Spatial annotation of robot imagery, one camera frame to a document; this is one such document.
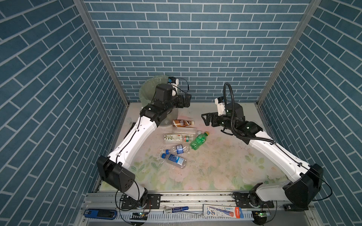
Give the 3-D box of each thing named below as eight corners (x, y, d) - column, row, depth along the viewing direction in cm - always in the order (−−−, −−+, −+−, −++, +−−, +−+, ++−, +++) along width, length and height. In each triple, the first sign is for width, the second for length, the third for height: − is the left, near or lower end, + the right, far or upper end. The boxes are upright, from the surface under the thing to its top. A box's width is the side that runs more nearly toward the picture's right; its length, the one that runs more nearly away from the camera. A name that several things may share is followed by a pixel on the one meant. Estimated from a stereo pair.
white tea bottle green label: (164, 144, 97) (163, 140, 93) (165, 137, 101) (164, 133, 96) (193, 144, 97) (193, 140, 93) (193, 137, 101) (193, 133, 97)
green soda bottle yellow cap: (189, 146, 96) (189, 143, 93) (204, 132, 104) (205, 128, 100) (195, 151, 94) (195, 148, 90) (210, 137, 101) (211, 133, 98)
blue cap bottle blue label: (161, 160, 90) (160, 157, 86) (164, 154, 93) (163, 150, 89) (184, 169, 86) (184, 166, 82) (187, 162, 89) (187, 159, 85)
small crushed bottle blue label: (172, 154, 90) (172, 152, 88) (173, 146, 94) (173, 144, 92) (189, 154, 91) (189, 152, 88) (189, 146, 94) (189, 144, 92)
